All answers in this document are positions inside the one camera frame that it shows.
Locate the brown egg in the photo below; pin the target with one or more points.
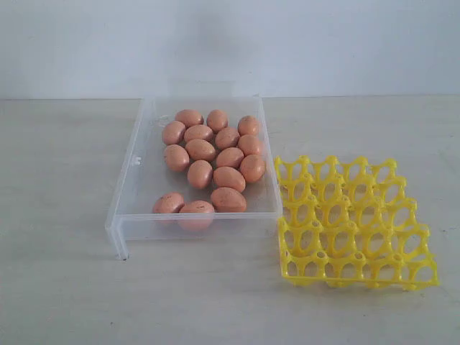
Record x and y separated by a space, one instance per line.
196 224
176 157
229 177
200 174
230 157
252 168
227 137
217 120
169 203
250 145
173 133
248 125
228 200
189 117
200 149
198 131

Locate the clear plastic storage box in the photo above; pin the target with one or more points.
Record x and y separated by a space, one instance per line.
145 177

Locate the yellow plastic egg tray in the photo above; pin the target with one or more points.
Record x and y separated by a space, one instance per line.
348 223

